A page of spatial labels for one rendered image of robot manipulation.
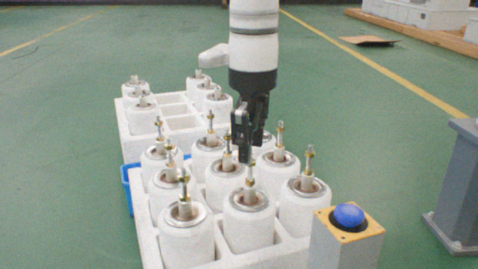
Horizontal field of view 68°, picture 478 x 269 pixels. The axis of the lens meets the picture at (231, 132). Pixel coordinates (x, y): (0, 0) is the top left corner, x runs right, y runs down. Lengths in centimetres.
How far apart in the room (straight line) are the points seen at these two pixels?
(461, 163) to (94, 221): 94
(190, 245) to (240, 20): 36
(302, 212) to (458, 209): 46
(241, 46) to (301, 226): 36
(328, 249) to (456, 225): 55
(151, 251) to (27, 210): 60
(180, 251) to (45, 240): 52
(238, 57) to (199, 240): 30
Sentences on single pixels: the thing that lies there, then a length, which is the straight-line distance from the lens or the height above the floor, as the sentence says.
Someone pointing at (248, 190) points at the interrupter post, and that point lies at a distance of 63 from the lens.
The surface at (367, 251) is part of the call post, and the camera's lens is 54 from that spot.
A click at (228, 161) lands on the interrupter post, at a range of 73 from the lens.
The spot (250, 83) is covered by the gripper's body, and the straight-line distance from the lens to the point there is 52.
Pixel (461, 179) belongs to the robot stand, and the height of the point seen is 18.
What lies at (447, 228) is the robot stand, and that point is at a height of 4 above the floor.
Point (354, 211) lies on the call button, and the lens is 52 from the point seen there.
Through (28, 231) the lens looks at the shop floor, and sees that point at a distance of 111.
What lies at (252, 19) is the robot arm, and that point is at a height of 57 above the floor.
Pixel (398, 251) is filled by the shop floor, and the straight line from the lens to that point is 100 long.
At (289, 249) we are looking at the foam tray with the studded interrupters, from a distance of 67.
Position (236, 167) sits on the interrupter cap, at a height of 25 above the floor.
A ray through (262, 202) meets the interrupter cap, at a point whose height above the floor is 25.
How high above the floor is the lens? 63
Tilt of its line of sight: 25 degrees down
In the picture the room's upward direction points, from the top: straight up
